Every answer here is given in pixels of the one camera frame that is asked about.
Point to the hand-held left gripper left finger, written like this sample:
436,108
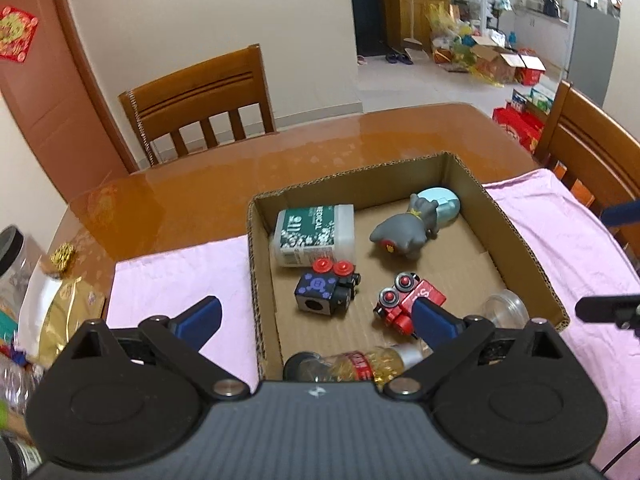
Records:
202,317

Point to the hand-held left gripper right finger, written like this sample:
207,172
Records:
434,322

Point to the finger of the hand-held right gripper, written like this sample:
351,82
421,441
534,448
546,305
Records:
622,215
600,307

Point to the red robot toy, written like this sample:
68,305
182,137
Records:
400,305

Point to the cardboard box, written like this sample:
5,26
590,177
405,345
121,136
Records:
452,262

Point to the clear plastic cup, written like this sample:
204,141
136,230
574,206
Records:
507,310

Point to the bottle with gold contents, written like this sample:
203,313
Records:
360,365

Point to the grey elephant toy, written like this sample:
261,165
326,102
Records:
402,232

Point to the pale green egg toy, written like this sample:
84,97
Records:
447,205

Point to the black cube robot toy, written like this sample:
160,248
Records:
320,290

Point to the white wipes canister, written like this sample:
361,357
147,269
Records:
312,235

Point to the pink cloth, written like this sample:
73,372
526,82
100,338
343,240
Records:
575,260

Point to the wooden chair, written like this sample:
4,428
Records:
595,145
195,90

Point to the red gift boxes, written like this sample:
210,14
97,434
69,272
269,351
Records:
520,127

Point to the gold tissue pack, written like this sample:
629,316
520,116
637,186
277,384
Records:
65,315

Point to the gold foil ornament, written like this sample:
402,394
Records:
62,259

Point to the grey refrigerator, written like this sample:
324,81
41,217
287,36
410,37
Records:
595,50

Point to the clear jar with black lid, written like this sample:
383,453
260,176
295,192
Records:
15,265

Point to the open cardboard carton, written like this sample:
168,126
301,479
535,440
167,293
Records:
497,60

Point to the dark kettle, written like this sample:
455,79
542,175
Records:
550,4

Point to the brown wooden door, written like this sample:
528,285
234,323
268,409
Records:
50,110

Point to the yellow plastic bag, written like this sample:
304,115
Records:
445,27

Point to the dark slippers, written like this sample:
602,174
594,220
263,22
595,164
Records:
399,58

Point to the broom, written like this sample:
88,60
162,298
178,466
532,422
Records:
413,35

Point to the wooden cabinet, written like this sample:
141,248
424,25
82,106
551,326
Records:
422,15

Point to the red door decoration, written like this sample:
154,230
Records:
16,34

